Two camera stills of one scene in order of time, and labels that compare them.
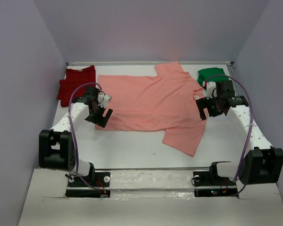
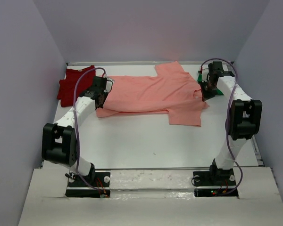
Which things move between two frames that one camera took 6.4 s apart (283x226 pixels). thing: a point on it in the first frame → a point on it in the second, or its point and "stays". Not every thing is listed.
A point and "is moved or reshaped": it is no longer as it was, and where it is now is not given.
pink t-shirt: [162, 102] is moved or reshaped
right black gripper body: [213, 106] → [208, 90]
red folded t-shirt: [75, 76] stays
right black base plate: [211, 179] stays
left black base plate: [100, 179] stays
